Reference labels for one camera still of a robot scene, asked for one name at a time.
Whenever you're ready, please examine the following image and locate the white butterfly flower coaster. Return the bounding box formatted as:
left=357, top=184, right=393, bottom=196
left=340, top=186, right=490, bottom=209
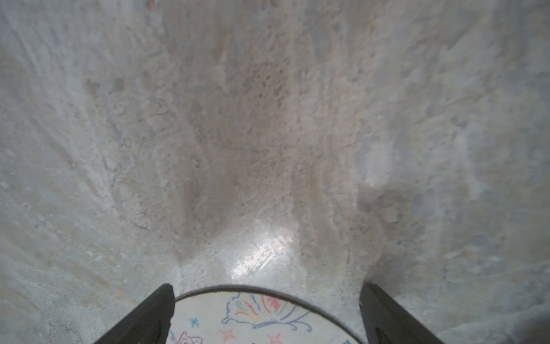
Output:
left=166, top=285, right=361, bottom=343

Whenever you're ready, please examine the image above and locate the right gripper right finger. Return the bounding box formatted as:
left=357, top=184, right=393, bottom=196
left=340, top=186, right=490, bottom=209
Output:
left=360, top=282, right=443, bottom=344

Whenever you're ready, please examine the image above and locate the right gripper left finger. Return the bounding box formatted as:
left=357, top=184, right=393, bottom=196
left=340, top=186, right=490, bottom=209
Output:
left=95, top=283, right=176, bottom=344

